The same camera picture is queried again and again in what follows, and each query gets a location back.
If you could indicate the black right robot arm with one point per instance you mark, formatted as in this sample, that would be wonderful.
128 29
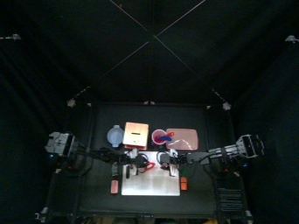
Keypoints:
225 151

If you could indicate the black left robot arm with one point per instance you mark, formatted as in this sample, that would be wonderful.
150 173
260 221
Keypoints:
93 154

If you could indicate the white printed table label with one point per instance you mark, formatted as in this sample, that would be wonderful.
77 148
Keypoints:
229 201

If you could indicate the grey frame corner bracket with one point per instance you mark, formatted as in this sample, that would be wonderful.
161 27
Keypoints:
225 106
70 102

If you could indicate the blue plastic utensil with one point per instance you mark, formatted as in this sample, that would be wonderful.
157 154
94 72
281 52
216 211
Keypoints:
165 137

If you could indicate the orange rectangular block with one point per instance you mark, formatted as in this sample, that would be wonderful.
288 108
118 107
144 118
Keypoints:
182 183
113 186

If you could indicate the wooden drawer box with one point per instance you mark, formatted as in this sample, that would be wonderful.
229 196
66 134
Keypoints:
136 132

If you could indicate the pale grey-blue bowl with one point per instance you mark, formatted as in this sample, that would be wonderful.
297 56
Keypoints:
114 136

